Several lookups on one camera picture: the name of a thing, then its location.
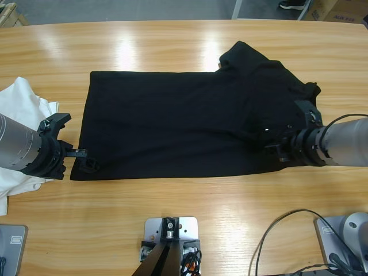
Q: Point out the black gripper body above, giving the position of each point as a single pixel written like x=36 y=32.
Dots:
x=49 y=155
x=305 y=144

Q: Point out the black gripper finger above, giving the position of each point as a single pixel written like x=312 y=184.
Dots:
x=305 y=112
x=56 y=121
x=276 y=150
x=85 y=161

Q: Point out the white Unitree T-shirt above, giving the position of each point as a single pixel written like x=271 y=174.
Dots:
x=3 y=204
x=23 y=109

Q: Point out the black Unitree polo shirt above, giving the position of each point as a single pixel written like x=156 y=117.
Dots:
x=190 y=126

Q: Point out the black white shoe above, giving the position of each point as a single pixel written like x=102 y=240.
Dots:
x=293 y=4

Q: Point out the brown cardboard box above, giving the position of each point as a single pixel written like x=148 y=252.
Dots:
x=339 y=8

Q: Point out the wooden pallet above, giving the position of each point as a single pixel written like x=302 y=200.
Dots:
x=11 y=14

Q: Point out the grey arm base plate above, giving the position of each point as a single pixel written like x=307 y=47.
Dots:
x=11 y=250
x=342 y=244

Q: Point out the white block with dark post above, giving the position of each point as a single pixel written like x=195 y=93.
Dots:
x=170 y=247

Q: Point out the white metal post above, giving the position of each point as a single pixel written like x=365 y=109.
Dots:
x=237 y=8

